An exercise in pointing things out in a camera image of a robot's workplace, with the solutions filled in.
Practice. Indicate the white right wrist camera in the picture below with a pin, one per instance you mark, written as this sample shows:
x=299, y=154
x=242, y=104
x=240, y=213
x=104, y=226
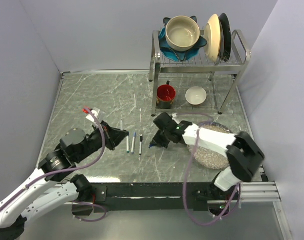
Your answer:
x=174, y=116

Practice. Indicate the small white bowl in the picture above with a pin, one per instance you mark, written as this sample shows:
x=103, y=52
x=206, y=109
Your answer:
x=195, y=95

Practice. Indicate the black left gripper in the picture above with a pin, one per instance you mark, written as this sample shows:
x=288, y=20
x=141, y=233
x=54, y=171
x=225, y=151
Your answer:
x=114, y=136

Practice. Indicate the cream plate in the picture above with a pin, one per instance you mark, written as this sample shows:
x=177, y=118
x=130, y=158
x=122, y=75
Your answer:
x=212, y=35

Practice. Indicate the steel dish rack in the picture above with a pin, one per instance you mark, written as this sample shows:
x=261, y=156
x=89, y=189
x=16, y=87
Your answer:
x=201, y=67

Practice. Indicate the red black mug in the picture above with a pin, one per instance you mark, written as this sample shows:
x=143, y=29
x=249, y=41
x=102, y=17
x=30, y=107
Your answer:
x=165, y=96

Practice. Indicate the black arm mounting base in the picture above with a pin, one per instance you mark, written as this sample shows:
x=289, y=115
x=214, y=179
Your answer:
x=200, y=196

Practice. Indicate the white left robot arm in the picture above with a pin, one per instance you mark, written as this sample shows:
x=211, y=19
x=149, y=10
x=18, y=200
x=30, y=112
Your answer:
x=28, y=201

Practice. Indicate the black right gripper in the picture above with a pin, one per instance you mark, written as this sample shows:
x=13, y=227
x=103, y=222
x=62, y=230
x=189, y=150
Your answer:
x=157, y=142

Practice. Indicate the white marker long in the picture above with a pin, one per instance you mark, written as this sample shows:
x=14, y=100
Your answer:
x=133, y=143

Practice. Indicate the speckled grey plate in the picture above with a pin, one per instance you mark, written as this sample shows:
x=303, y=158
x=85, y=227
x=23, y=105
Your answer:
x=209, y=158

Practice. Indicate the black plate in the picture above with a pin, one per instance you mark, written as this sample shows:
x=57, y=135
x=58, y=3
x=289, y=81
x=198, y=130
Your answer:
x=225, y=43

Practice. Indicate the white marker black tip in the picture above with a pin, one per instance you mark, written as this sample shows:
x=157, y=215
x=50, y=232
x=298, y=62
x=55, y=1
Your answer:
x=140, y=144

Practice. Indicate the beige ceramic bowl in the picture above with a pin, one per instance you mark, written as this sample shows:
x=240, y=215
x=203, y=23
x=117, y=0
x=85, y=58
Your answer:
x=181, y=32

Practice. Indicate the white marker green end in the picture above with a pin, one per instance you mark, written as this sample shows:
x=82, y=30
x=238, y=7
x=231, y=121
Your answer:
x=127, y=144

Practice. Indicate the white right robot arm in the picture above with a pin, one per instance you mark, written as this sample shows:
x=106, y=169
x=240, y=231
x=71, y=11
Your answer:
x=243, y=154

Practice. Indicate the blue flower-shaped bowl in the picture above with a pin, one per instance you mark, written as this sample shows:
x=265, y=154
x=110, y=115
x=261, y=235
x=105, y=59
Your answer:
x=174, y=55

